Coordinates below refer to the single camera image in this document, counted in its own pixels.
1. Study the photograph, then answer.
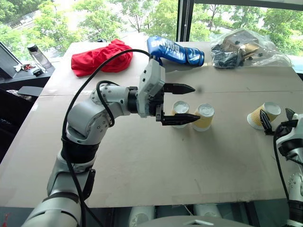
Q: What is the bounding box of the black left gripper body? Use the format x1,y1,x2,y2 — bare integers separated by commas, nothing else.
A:
148,84,167,122

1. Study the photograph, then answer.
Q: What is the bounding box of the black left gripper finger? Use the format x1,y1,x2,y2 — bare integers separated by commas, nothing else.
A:
164,83,196,95
155,105,201,126

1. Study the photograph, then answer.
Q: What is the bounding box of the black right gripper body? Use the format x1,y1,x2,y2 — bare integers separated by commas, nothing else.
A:
274,119,299,137

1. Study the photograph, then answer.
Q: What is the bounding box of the blue boxing glove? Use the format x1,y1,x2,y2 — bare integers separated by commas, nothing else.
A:
146,35,205,67

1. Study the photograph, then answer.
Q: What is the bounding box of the clear plastic bag of parts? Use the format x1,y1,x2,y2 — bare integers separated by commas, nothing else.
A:
209,28,294,70

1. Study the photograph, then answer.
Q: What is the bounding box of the red cloth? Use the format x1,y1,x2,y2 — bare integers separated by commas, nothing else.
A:
71,39,134,78

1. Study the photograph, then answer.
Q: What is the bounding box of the white cylinder under table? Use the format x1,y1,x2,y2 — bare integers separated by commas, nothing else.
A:
193,203,222,218
129,205,156,227

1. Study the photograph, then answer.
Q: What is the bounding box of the grey flat object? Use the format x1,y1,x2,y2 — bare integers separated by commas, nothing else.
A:
18,86,45,97

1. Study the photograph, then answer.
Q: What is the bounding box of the clear water bottle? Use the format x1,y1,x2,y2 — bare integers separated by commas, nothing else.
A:
27,43,53,70

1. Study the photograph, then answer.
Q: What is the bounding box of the black side table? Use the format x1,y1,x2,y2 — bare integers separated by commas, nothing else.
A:
0,63,56,85

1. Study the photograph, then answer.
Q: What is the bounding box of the dark monitor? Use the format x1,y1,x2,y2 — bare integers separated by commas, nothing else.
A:
0,42,22,79

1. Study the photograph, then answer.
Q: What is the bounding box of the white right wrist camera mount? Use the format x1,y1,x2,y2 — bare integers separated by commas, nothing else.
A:
276,113,303,157

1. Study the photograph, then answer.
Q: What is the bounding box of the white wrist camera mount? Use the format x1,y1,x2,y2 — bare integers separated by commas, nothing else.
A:
276,113,303,157
137,58,166,118

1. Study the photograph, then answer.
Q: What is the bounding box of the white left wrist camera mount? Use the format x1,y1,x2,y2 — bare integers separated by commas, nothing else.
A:
137,58,166,118

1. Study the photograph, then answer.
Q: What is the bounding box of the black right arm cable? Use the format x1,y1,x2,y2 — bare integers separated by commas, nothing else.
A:
273,122,292,204

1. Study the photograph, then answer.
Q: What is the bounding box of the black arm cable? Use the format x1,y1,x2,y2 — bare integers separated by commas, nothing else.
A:
273,122,292,204
62,49,152,227

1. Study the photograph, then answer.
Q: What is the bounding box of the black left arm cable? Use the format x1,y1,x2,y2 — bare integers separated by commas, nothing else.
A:
62,49,152,227

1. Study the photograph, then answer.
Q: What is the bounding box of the black window frame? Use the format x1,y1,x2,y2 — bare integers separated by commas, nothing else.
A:
176,0,303,43

